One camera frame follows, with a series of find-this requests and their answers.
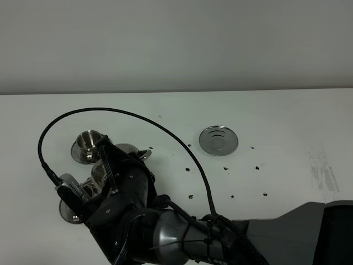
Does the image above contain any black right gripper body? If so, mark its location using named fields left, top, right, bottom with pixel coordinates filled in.
left=85, top=140, right=157, bottom=262

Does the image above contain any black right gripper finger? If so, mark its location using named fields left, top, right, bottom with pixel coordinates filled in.
left=98, top=135, right=119, bottom=193

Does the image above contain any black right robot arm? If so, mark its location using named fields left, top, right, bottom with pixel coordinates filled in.
left=86, top=137, right=352, bottom=264

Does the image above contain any near stainless steel teacup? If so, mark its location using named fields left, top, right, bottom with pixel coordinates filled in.
left=61, top=193, right=72, bottom=208

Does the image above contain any stainless steel teacup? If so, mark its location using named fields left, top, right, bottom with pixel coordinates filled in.
left=61, top=193, right=72, bottom=208
left=76, top=130, right=103, bottom=164

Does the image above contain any far stainless steel teacup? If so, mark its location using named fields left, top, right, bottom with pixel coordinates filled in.
left=76, top=130, right=103, bottom=164

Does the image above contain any near stainless steel saucer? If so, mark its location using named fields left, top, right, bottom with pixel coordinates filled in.
left=58, top=199, right=84, bottom=224

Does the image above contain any stainless steel saucer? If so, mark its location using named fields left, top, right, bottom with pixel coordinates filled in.
left=71, top=130, right=103, bottom=165
left=58, top=199, right=84, bottom=224

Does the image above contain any far stainless steel saucer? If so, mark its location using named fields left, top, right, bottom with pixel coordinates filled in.
left=71, top=130, right=103, bottom=165

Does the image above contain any stainless steel teapot coaster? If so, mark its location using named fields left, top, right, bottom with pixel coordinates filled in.
left=199, top=125, right=239, bottom=156

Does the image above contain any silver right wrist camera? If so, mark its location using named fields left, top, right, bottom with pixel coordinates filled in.
left=55, top=173, right=90, bottom=206

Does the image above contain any black right camera cable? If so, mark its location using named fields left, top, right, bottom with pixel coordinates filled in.
left=38, top=107, right=218, bottom=218

